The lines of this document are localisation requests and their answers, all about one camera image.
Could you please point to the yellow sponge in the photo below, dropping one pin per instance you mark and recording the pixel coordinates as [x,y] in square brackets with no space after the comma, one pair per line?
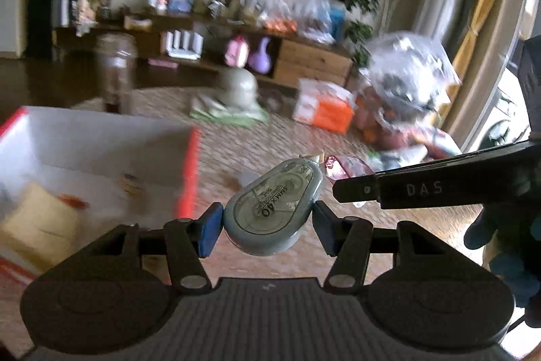
[40,225]

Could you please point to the large clear plastic bag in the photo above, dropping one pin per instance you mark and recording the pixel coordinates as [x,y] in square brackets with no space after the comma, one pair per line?
[410,69]

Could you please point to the grey round pot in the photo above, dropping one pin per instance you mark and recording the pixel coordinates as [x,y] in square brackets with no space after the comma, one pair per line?
[236,88]

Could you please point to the orange and white tissue box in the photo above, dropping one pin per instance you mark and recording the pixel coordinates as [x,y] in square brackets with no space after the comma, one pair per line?
[325,109]

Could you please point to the pink toy bag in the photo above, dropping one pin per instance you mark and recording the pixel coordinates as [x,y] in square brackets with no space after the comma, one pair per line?
[236,53]

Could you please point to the person's right hand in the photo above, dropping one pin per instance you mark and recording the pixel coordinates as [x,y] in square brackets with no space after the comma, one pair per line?
[511,259]

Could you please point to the white appliance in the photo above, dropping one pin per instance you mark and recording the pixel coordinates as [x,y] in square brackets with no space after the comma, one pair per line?
[505,120]

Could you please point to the wooden media console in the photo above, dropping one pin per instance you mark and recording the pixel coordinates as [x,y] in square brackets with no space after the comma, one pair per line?
[312,60]

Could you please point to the green cloth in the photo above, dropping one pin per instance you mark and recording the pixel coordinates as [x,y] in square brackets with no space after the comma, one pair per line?
[228,116]

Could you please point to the white router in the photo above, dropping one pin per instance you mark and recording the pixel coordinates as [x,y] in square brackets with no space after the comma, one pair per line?
[184,44]

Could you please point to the clear wrapper with red print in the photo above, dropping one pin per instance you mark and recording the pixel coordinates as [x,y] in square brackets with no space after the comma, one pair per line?
[346,167]

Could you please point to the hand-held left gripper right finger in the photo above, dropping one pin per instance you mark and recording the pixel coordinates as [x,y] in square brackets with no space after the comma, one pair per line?
[325,232]

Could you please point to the blue plastic bag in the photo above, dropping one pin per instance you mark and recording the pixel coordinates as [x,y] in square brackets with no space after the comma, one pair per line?
[325,16]

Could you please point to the clear glass jar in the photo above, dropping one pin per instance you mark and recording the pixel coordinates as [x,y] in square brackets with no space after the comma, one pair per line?
[116,73]

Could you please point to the grey correction tape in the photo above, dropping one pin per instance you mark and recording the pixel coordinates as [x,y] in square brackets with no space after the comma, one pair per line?
[270,213]

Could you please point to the small orange toy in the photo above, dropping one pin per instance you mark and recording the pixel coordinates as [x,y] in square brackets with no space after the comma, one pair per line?
[72,201]

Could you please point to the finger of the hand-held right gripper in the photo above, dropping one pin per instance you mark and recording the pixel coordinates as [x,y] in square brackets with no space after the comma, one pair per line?
[355,189]

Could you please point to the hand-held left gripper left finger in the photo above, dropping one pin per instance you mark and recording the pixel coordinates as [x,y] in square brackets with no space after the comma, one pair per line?
[210,232]

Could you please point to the white box with red rim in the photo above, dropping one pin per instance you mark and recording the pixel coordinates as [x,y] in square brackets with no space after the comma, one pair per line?
[93,149]

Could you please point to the purple watering can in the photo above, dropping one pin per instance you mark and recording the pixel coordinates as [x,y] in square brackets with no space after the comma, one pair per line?
[261,58]

